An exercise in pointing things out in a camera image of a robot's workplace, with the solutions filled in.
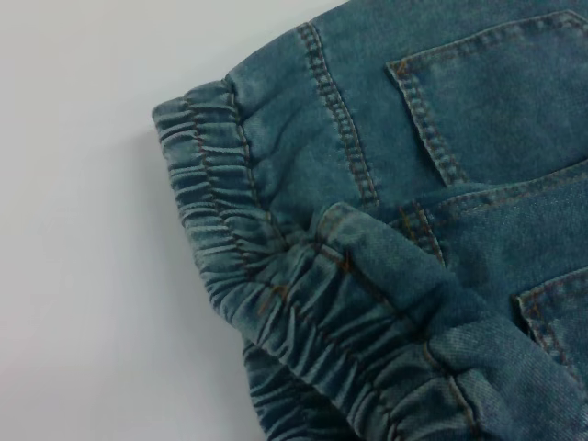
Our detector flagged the blue denim shorts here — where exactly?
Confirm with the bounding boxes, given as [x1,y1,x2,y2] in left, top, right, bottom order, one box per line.
[149,0,588,441]

